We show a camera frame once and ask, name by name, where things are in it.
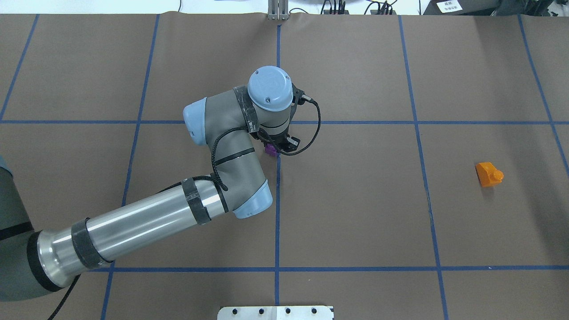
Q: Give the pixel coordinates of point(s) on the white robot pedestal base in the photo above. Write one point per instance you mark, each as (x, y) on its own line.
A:
(298, 312)

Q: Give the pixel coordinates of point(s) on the purple trapezoid block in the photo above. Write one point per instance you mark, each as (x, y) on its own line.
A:
(270, 150)

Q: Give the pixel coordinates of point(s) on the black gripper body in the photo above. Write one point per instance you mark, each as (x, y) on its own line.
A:
(272, 142)

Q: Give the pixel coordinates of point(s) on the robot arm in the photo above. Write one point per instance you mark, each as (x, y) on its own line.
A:
(37, 263)

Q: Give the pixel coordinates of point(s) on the aluminium frame post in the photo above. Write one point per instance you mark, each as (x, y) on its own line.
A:
(278, 10)

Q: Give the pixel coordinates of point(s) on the orange trapezoid block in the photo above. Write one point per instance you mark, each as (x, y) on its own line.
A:
(488, 174)

